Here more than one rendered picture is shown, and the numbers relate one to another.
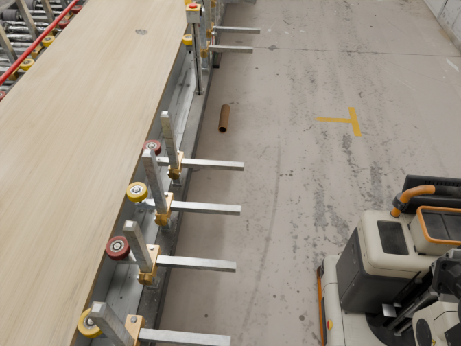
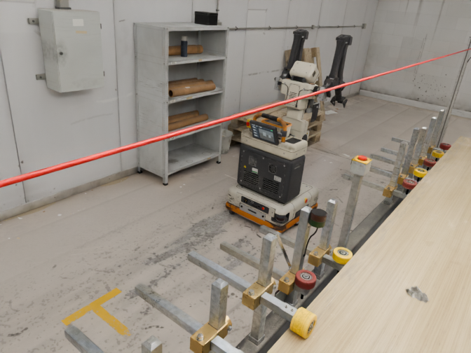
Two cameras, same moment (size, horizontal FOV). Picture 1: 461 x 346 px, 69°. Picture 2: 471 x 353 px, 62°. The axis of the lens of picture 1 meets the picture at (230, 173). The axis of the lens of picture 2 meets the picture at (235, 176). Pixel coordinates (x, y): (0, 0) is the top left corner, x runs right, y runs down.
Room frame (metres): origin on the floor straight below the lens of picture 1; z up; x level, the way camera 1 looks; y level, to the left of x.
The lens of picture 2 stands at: (3.51, 0.58, 1.86)
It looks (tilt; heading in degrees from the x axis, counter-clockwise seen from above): 25 degrees down; 211
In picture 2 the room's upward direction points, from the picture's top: 5 degrees clockwise
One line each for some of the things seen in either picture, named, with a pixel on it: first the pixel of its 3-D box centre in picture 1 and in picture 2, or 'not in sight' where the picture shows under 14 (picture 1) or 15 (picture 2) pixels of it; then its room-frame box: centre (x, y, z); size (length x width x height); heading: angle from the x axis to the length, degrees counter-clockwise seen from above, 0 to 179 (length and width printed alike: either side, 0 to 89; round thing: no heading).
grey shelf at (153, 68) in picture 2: not in sight; (182, 101); (0.33, -2.10, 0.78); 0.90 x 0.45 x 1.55; 175
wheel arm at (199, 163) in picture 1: (197, 164); (375, 185); (1.06, 0.16, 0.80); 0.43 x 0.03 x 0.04; 85
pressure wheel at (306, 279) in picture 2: not in sight; (303, 286); (2.32, 0.21, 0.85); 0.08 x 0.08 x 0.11
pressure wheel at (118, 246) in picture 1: (120, 252); (428, 167); (0.58, 0.39, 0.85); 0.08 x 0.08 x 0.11
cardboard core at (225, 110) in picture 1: (223, 118); not in sight; (2.32, 0.06, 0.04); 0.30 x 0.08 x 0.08; 175
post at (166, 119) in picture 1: (173, 156); (394, 177); (1.03, 0.25, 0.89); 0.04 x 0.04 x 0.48; 85
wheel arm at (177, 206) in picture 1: (188, 207); (387, 174); (0.81, 0.18, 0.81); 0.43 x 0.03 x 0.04; 85
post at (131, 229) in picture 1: (145, 262); (415, 158); (0.53, 0.29, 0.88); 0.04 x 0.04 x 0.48; 85
